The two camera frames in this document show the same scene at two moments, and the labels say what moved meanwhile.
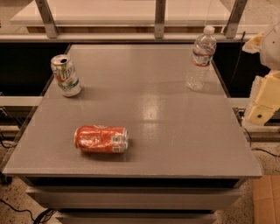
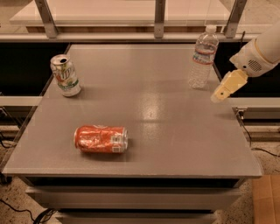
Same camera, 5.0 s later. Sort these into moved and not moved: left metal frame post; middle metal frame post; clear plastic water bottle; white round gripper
Moved: white round gripper
Not moved: middle metal frame post; clear plastic water bottle; left metal frame post
